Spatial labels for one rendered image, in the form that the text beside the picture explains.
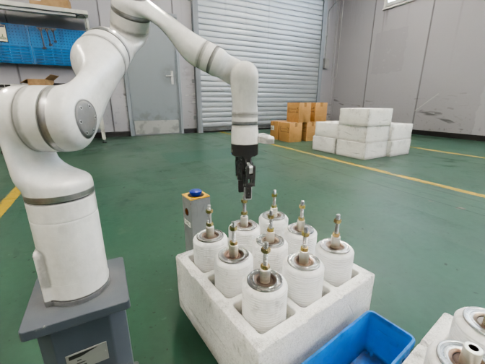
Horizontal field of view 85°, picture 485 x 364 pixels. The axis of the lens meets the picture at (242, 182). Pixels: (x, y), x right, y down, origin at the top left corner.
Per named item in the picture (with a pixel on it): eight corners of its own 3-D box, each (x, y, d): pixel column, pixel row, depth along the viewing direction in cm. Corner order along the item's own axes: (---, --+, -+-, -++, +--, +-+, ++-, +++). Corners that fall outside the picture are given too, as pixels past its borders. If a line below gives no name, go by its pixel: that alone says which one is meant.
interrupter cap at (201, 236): (229, 235, 75) (229, 232, 75) (211, 246, 69) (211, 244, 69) (209, 228, 79) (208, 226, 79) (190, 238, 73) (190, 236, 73)
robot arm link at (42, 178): (-30, 82, 32) (6, 214, 37) (50, 83, 32) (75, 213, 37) (27, 87, 41) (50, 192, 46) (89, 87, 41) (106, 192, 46)
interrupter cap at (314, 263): (289, 251, 67) (289, 248, 67) (320, 256, 65) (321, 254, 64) (284, 268, 60) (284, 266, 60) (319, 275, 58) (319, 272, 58)
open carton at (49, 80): (33, 91, 404) (29, 75, 398) (61, 92, 413) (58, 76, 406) (22, 91, 376) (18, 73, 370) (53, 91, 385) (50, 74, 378)
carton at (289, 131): (301, 141, 425) (302, 122, 417) (289, 142, 415) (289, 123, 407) (290, 139, 451) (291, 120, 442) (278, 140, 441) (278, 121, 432)
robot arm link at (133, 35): (115, 27, 71) (78, 71, 54) (117, -12, 65) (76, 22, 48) (150, 41, 74) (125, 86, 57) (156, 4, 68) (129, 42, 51)
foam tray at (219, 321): (257, 422, 53) (258, 352, 48) (179, 305, 83) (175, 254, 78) (366, 329, 74) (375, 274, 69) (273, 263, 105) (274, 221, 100)
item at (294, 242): (283, 270, 89) (285, 220, 84) (312, 274, 87) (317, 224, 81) (280, 289, 80) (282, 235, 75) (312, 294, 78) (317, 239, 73)
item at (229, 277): (255, 305, 74) (255, 247, 69) (249, 333, 65) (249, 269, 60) (221, 300, 76) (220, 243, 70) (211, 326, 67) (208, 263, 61)
